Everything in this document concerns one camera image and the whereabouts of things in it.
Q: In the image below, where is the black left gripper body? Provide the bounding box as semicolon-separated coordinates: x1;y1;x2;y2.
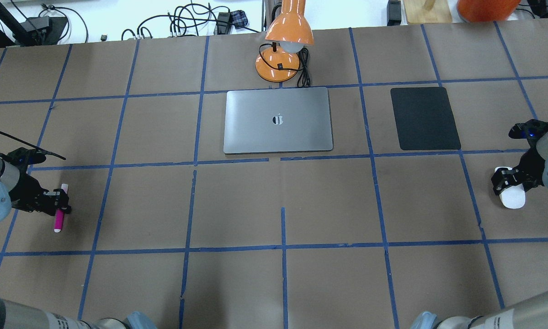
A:
9;173;71;216

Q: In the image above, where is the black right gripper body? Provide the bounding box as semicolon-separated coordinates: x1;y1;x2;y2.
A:
512;149;548;192

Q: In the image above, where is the white computer mouse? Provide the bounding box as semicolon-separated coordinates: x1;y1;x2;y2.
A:
491;167;526;209

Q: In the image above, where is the pink highlighter pen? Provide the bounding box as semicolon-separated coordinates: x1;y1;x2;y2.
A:
53;184;69;233

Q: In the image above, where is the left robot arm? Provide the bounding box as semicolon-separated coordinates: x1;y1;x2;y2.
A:
0;148;155;329

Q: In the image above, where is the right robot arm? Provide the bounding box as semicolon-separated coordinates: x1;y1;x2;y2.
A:
412;119;548;329

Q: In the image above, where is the black mousepad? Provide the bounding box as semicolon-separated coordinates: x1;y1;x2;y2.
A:
390;87;461;151

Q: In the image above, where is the wooden stand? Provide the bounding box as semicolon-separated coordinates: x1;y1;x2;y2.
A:
402;0;452;25

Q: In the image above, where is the silver laptop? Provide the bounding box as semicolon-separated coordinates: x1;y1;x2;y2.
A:
223;87;334;154

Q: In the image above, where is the orange desk lamp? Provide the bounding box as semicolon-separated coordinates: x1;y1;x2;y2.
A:
255;0;314;88

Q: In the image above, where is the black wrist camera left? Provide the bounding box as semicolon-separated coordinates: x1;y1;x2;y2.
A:
0;148;48;167

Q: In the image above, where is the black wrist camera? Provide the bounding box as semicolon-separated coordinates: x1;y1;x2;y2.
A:
0;148;48;167
508;119;548;140

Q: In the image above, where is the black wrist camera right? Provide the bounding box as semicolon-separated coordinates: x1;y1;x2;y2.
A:
508;119;548;140

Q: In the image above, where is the black lamp power cable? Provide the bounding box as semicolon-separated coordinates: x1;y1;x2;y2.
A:
258;42;312;88

